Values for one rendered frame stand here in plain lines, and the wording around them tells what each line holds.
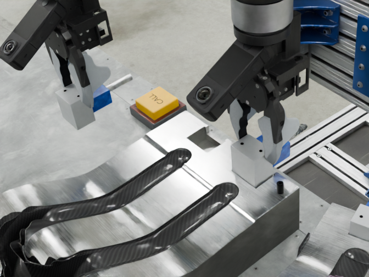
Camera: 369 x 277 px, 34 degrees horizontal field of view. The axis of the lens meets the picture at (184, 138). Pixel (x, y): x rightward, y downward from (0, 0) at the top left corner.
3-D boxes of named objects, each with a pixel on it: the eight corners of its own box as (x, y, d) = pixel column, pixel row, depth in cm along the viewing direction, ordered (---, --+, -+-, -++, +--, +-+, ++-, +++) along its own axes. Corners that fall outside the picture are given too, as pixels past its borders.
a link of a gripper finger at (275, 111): (290, 142, 81) (279, 84, 77) (282, 148, 80) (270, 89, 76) (266, 133, 84) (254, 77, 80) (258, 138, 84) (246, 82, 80)
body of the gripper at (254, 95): (310, 94, 83) (313, 16, 75) (264, 123, 79) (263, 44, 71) (270, 72, 87) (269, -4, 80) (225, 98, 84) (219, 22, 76)
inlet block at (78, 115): (125, 83, 109) (119, 58, 105) (141, 94, 105) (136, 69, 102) (62, 117, 103) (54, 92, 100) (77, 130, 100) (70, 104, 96)
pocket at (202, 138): (209, 141, 102) (207, 124, 99) (230, 156, 98) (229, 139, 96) (188, 154, 100) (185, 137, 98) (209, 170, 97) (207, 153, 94)
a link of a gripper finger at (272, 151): (311, 153, 86) (301, 97, 82) (281, 174, 84) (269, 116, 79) (295, 147, 89) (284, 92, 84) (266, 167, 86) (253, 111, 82)
